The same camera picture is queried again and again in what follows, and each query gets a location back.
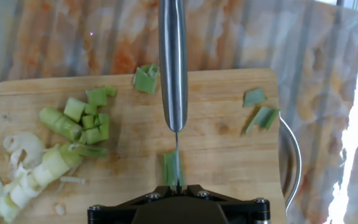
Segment steel cleaver knife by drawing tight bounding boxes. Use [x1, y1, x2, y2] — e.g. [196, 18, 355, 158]
[158, 0, 188, 194]

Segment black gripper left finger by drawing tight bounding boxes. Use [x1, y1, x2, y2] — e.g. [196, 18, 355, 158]
[87, 185, 172, 224]

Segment marble pattern plastic mat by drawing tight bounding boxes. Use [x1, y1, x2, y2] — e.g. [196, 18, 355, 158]
[0, 0, 358, 224]

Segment chopped scallion pieces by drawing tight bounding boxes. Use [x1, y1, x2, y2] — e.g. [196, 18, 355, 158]
[0, 63, 161, 223]

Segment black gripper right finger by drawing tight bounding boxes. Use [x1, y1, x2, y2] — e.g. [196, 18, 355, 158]
[186, 184, 272, 224]

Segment wooden cutting board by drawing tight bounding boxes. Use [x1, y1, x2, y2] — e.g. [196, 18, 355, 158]
[0, 68, 303, 224]

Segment long green scallion leaf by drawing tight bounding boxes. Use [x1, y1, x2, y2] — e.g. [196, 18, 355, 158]
[162, 151, 185, 187]

